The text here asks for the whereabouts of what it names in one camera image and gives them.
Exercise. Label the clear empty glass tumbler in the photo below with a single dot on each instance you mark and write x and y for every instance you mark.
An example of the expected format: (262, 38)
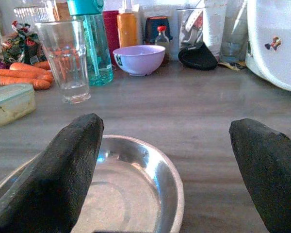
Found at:
(232, 36)

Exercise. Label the orange carrot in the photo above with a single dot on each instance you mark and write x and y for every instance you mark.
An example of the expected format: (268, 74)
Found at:
(26, 68)
(26, 83)
(21, 74)

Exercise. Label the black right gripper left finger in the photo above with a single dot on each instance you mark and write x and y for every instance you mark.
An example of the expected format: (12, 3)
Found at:
(58, 174)

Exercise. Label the clear glass with paper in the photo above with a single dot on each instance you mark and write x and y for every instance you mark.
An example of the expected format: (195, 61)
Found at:
(190, 29)

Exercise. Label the small red-capped glass bottle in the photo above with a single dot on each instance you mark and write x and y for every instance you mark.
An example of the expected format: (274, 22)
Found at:
(162, 40)

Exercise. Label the clear lidded food container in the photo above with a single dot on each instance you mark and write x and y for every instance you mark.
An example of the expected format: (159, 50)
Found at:
(11, 104)

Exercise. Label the clear ribbed drinking glass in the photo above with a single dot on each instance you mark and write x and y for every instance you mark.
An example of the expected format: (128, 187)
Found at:
(66, 60)

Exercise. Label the orange squeeze bottle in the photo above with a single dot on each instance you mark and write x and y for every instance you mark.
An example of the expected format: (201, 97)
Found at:
(126, 29)

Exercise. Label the dark red box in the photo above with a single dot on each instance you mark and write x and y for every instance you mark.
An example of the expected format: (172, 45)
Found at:
(111, 31)

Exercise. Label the round steel plate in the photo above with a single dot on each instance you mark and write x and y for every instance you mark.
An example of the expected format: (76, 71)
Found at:
(135, 184)

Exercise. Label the dark blue orange-lidded jar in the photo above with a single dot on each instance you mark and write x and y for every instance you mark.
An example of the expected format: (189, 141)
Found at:
(157, 28)

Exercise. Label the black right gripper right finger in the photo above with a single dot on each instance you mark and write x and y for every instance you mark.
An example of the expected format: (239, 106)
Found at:
(269, 170)

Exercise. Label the teal plastic water bottle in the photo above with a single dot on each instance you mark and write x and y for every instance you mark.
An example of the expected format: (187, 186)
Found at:
(97, 43)

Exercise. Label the floral wrapped bundle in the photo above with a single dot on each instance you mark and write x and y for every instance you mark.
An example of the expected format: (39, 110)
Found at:
(19, 43)

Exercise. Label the lilac plastic bowl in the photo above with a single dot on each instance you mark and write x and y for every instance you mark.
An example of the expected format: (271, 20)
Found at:
(140, 59)

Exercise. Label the black folded pouch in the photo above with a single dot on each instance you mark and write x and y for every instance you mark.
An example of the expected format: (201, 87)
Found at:
(197, 58)

